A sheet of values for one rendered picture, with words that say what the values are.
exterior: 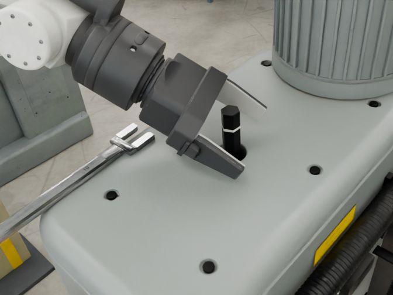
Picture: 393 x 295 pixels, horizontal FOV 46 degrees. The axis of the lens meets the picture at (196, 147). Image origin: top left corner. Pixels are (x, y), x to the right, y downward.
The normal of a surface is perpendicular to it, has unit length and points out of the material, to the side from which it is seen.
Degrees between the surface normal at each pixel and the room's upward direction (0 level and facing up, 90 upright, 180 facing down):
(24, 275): 0
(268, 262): 45
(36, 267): 0
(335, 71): 90
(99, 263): 9
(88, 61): 73
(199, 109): 30
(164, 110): 90
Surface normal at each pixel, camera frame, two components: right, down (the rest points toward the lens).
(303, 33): -0.72, 0.50
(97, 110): -0.08, -0.75
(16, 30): -0.26, 0.55
